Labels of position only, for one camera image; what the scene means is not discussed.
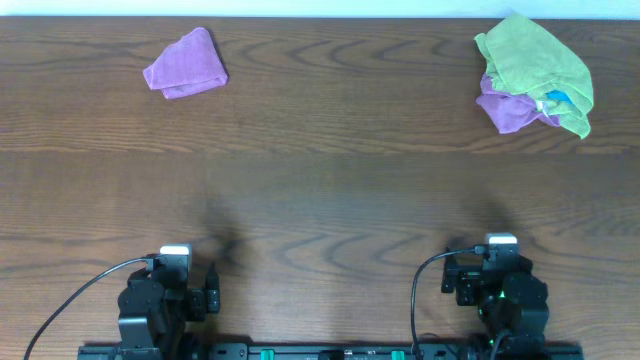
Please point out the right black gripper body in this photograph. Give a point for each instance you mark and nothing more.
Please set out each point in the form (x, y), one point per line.
(469, 292)

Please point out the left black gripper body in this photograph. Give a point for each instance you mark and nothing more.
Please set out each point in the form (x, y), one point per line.
(211, 298)

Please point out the light green cloth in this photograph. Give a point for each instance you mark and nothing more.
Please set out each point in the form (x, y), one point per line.
(522, 57)

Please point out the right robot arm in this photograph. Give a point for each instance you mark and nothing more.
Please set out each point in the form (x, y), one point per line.
(511, 303)

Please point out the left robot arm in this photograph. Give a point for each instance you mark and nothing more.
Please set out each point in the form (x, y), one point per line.
(156, 306)

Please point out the crumpled purple cloth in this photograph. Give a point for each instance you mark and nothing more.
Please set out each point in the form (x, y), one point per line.
(510, 113)

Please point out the blue cloth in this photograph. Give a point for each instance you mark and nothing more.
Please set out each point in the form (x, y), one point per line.
(558, 96)

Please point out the folded purple cloth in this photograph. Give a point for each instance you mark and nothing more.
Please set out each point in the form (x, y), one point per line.
(187, 67)

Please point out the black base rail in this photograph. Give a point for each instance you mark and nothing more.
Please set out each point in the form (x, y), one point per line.
(241, 351)

